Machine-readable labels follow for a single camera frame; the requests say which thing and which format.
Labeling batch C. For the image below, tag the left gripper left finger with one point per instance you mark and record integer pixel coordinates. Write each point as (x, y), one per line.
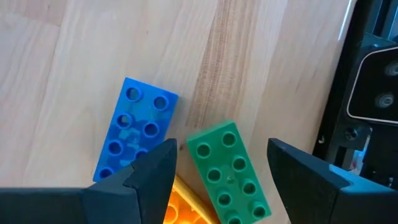
(93, 205)

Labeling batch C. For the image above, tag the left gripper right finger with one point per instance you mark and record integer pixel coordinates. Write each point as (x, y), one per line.
(311, 193)

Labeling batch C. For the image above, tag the yellow-orange toy brick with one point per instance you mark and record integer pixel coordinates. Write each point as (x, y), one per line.
(183, 208)

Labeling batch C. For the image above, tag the green toy brick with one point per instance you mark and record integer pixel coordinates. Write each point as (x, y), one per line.
(224, 168)

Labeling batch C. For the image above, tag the blue toy brick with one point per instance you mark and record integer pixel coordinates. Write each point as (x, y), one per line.
(136, 118)

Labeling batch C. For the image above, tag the black table-level camera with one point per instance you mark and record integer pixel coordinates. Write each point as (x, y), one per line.
(376, 87)

